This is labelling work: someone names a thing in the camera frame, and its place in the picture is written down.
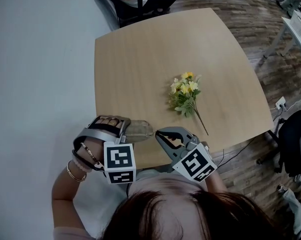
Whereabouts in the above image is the person's left forearm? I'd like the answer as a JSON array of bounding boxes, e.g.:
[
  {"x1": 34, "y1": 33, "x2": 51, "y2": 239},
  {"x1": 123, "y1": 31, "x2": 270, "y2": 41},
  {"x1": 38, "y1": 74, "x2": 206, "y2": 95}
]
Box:
[{"x1": 51, "y1": 135, "x2": 106, "y2": 203}]

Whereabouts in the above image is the dark beaded bracelet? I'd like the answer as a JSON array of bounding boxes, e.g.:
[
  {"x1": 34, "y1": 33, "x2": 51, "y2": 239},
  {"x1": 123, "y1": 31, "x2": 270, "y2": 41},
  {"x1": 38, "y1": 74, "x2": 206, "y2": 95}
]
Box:
[{"x1": 80, "y1": 142, "x2": 103, "y2": 166}]

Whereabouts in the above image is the person's light pink shirt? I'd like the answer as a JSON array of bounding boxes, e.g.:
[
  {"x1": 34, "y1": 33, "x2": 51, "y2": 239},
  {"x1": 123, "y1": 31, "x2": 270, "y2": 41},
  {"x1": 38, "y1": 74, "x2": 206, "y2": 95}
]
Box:
[{"x1": 52, "y1": 170, "x2": 209, "y2": 240}]

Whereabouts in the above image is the person's left hand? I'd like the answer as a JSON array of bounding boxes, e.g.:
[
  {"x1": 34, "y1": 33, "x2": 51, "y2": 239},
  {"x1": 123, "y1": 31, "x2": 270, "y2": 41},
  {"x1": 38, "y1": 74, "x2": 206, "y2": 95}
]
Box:
[{"x1": 93, "y1": 117, "x2": 124, "y2": 129}]

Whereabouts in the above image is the black hair tie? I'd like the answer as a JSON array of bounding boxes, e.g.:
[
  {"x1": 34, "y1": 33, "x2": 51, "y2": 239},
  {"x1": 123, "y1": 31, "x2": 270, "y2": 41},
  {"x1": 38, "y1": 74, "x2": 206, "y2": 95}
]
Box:
[{"x1": 71, "y1": 148, "x2": 106, "y2": 172}]

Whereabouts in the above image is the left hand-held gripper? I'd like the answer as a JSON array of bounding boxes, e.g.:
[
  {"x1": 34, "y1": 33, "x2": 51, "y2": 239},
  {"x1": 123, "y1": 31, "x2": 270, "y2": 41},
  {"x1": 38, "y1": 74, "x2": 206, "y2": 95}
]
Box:
[{"x1": 73, "y1": 115, "x2": 137, "y2": 185}]

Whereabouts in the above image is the yellow artificial flower bouquet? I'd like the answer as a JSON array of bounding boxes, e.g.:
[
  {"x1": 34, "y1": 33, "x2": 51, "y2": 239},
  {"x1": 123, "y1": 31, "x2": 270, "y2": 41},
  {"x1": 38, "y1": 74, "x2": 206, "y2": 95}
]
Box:
[{"x1": 168, "y1": 71, "x2": 210, "y2": 137}]

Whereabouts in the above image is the white power strip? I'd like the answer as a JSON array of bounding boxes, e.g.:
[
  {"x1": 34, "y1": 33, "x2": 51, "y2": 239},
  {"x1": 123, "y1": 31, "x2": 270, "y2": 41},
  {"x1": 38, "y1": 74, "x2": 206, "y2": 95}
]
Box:
[{"x1": 274, "y1": 96, "x2": 288, "y2": 111}]

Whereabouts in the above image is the black office chair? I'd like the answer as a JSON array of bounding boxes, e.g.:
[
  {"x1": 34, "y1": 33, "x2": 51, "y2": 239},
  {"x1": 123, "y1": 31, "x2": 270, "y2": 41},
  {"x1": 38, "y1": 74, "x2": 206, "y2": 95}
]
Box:
[
  {"x1": 256, "y1": 110, "x2": 301, "y2": 183},
  {"x1": 95, "y1": 0, "x2": 172, "y2": 26}
]

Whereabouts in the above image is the white desk calendar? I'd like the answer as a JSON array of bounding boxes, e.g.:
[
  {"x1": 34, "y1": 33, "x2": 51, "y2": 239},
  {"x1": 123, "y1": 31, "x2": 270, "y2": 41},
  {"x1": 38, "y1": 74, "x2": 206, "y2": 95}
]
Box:
[{"x1": 289, "y1": 10, "x2": 301, "y2": 37}]

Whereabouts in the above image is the white power cable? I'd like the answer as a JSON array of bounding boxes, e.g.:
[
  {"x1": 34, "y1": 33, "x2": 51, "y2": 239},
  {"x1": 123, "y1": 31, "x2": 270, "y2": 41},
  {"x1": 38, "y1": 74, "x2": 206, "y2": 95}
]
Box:
[{"x1": 286, "y1": 97, "x2": 301, "y2": 109}]

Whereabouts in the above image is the pink beaded bracelet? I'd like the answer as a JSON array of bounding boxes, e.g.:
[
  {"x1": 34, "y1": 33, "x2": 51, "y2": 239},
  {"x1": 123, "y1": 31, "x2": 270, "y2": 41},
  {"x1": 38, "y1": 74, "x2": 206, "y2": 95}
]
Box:
[{"x1": 71, "y1": 157, "x2": 93, "y2": 174}]

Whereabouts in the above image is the black power cable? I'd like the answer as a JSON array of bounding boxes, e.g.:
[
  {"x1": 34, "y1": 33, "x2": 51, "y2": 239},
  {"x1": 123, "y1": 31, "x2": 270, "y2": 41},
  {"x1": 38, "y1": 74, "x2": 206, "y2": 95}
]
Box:
[{"x1": 216, "y1": 135, "x2": 257, "y2": 169}]

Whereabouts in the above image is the gold bangle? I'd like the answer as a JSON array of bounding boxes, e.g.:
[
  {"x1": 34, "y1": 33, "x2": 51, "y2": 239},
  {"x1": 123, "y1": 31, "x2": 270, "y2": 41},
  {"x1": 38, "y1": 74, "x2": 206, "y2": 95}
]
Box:
[{"x1": 66, "y1": 160, "x2": 88, "y2": 183}]

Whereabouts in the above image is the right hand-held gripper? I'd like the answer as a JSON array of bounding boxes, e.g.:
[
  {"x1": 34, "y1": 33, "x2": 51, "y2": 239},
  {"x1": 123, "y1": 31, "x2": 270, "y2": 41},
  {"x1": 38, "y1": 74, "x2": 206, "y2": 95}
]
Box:
[{"x1": 155, "y1": 126, "x2": 218, "y2": 184}]

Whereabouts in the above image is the person's right forearm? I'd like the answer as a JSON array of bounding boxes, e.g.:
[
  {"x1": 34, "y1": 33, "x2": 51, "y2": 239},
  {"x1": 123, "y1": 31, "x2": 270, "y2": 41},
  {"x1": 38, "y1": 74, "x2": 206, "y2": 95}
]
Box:
[{"x1": 205, "y1": 170, "x2": 228, "y2": 194}]

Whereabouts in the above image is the white desk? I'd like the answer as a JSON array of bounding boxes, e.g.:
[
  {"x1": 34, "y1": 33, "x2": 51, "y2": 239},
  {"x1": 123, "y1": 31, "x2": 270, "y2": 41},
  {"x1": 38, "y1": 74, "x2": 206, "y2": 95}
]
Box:
[{"x1": 259, "y1": 16, "x2": 301, "y2": 67}]

